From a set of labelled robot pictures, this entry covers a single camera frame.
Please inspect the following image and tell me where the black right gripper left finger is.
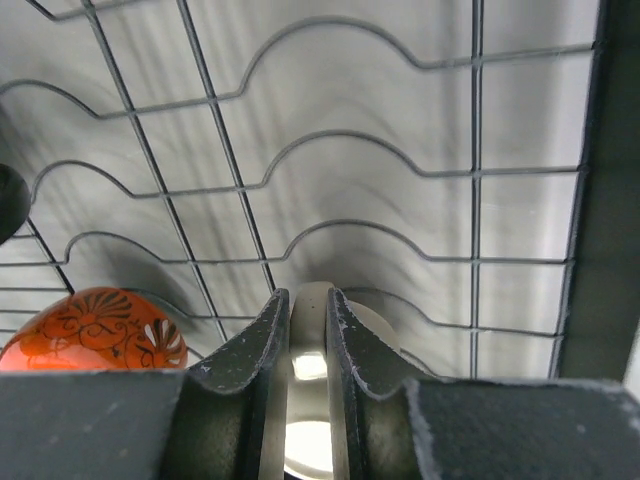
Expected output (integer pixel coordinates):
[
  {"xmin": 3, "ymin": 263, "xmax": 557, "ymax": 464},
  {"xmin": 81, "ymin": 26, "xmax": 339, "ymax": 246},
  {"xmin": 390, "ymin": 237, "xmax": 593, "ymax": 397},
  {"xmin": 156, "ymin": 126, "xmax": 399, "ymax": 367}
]
[{"xmin": 1, "ymin": 289, "xmax": 290, "ymax": 479}]

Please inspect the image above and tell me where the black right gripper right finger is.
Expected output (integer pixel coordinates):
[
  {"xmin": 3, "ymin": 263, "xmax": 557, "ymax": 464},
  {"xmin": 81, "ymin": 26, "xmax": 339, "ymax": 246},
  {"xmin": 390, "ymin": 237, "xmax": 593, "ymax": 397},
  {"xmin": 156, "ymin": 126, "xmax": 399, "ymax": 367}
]
[{"xmin": 326, "ymin": 289, "xmax": 639, "ymax": 479}]

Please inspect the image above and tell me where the beige ceramic mug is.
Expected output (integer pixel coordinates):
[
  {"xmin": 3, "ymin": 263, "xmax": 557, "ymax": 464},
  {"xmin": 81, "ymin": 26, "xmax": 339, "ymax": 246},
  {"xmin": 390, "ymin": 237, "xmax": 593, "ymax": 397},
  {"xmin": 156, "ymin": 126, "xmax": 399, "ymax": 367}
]
[{"xmin": 259, "ymin": 282, "xmax": 419, "ymax": 479}]

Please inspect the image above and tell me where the orange patterned teapot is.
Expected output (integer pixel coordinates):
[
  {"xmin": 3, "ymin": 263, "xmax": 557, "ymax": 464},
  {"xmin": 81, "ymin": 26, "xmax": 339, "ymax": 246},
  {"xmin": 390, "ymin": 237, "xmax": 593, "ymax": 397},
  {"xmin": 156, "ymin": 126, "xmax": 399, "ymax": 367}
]
[{"xmin": 1, "ymin": 287, "xmax": 188, "ymax": 372}]

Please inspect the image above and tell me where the black patterned mug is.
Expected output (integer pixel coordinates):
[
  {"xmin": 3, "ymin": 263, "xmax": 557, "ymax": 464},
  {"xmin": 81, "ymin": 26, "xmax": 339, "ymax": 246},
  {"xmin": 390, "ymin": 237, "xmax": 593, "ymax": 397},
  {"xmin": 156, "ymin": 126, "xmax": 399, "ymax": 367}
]
[{"xmin": 0, "ymin": 164, "xmax": 31, "ymax": 243}]

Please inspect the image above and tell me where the black wire dish rack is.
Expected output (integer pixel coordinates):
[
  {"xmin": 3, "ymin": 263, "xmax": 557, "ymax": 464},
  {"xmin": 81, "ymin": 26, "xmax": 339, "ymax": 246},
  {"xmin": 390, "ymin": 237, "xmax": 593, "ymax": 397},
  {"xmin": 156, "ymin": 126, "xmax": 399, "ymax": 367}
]
[{"xmin": 1, "ymin": 1, "xmax": 639, "ymax": 380}]

